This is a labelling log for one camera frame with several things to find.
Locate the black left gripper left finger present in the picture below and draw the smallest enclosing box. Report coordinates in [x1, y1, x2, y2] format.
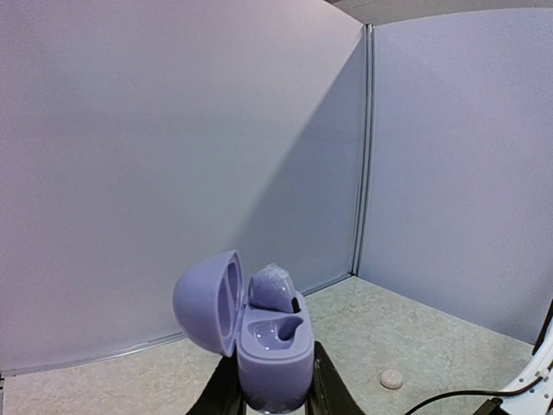
[187, 356, 242, 415]

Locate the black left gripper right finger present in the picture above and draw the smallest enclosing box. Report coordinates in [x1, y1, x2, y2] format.
[304, 341, 365, 415]

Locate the pink earbud charging case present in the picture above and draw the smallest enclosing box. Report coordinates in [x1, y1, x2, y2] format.
[379, 369, 404, 390]

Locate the lavender earbud charging case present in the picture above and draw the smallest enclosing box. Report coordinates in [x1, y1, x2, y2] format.
[172, 250, 315, 413]

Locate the lavender earbud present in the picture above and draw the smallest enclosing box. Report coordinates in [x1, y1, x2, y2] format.
[248, 264, 301, 314]

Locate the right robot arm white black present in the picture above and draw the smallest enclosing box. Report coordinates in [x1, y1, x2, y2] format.
[474, 305, 552, 415]

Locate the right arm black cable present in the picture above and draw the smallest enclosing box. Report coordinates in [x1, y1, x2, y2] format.
[412, 297, 553, 415]

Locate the right aluminium corner post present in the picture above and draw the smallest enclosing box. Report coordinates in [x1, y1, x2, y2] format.
[348, 23, 374, 277]

